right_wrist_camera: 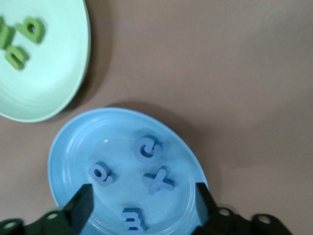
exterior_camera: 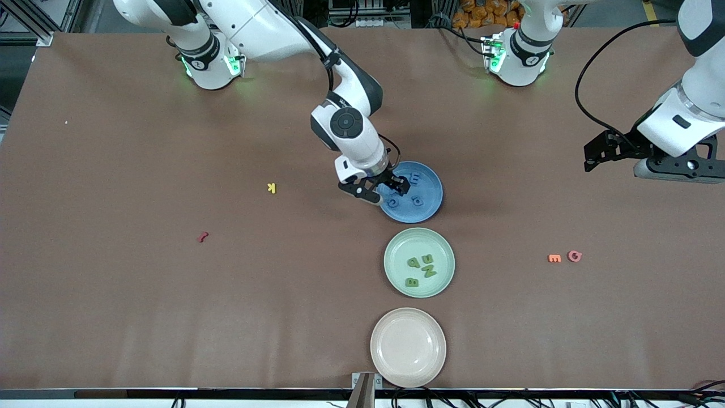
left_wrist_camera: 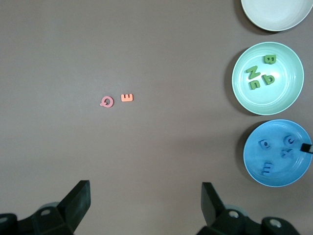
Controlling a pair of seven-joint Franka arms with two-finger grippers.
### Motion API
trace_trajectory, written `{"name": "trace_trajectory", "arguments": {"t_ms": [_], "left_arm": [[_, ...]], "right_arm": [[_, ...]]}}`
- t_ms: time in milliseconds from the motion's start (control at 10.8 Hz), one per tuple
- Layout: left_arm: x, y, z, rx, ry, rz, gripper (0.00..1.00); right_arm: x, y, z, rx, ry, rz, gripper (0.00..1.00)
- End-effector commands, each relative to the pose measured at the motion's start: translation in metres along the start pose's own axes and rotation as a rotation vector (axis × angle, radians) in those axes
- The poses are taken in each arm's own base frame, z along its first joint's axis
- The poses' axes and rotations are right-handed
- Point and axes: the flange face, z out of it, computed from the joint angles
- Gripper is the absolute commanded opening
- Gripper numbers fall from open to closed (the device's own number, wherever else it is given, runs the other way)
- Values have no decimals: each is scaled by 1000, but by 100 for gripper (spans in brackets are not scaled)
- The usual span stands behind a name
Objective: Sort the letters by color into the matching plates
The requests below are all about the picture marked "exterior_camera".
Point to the aluminium frame profile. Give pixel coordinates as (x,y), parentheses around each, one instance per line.
(46,38)

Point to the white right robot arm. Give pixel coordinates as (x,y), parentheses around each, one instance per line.
(346,123)

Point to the metal table edge bracket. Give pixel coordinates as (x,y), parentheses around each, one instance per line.
(365,391)

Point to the green letter U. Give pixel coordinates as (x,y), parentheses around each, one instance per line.
(425,259)

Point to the beige plate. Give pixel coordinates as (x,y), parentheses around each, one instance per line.
(408,347)

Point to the brown table cover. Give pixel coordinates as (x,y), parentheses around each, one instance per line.
(317,317)

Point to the green letter P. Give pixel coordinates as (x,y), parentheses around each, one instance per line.
(416,263)

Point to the metal table edge rail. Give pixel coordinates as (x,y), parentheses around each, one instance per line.
(170,393)

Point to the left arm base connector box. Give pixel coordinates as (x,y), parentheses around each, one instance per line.
(493,54)

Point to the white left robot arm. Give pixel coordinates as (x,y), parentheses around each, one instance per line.
(708,73)

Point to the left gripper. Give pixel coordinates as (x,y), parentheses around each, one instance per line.
(627,146)

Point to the white empty power strip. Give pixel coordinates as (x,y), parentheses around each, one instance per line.
(371,20)

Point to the pink letter G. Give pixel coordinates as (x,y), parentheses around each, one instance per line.
(571,256)

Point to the blue plate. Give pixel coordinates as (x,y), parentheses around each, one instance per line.
(427,212)

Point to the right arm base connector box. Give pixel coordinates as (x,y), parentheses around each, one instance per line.
(237,65)

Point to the blue letter E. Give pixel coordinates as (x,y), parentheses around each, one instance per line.
(416,179)

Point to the red letter J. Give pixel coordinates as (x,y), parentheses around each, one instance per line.
(203,237)

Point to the pile of orange bags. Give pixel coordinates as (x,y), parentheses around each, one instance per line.
(481,14)

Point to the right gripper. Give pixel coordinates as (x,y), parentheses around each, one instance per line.
(387,178)

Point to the orange letter E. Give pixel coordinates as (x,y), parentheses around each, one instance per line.
(554,258)

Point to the light green plate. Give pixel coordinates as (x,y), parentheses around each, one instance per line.
(442,283)

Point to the green letter N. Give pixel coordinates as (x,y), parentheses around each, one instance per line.
(429,271)

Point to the green letter B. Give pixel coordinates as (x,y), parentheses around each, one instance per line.
(411,281)

